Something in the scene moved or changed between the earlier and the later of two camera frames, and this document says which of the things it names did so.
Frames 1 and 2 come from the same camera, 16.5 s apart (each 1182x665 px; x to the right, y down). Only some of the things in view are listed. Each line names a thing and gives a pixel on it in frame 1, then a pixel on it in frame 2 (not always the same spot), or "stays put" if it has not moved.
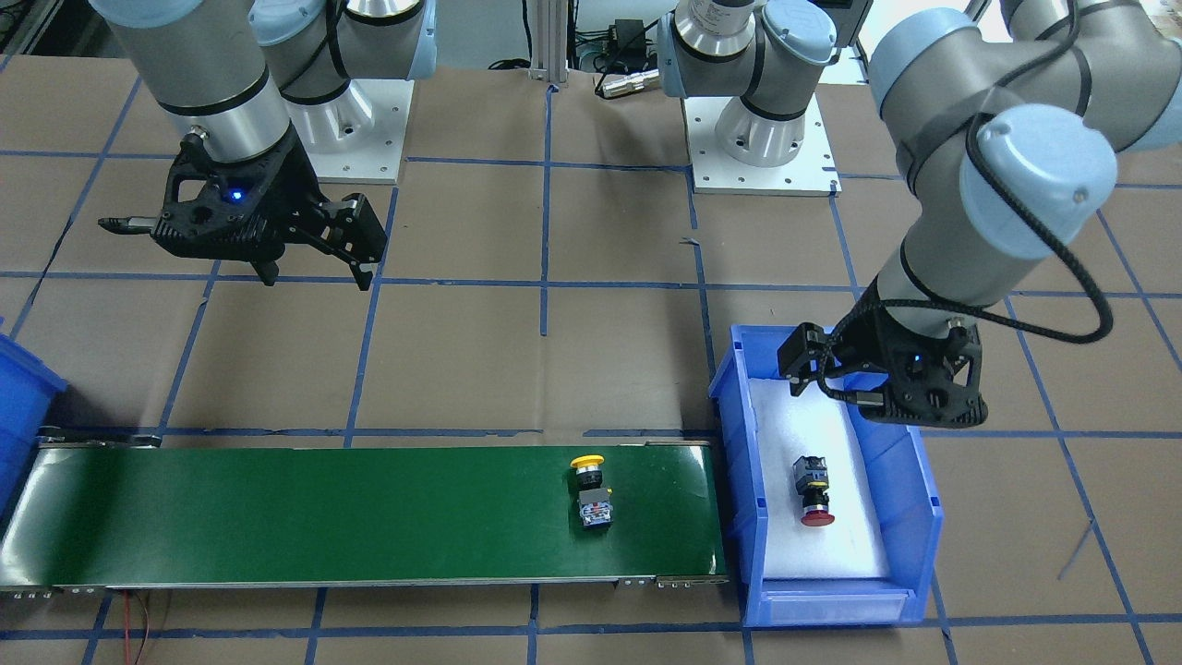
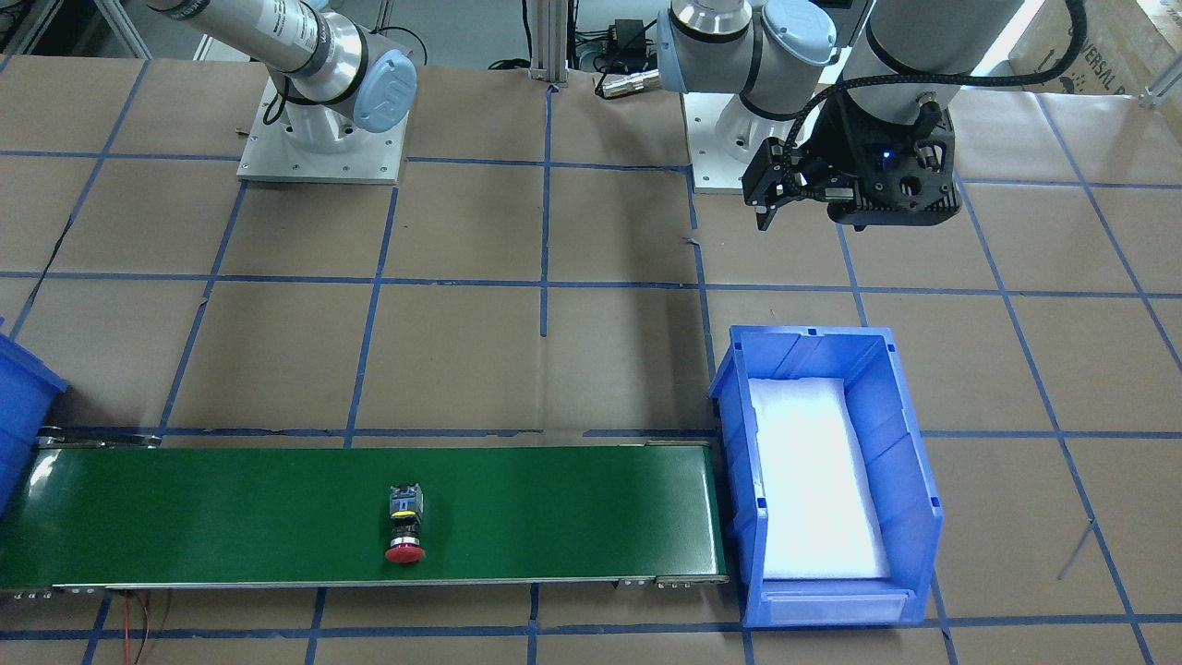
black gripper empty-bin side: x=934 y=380 → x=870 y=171
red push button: x=812 y=482 → x=405 y=509
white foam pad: x=814 y=424 stays put
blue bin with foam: x=835 y=514 stays put
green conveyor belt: x=178 y=512 stays put
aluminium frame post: x=549 y=41 stays put
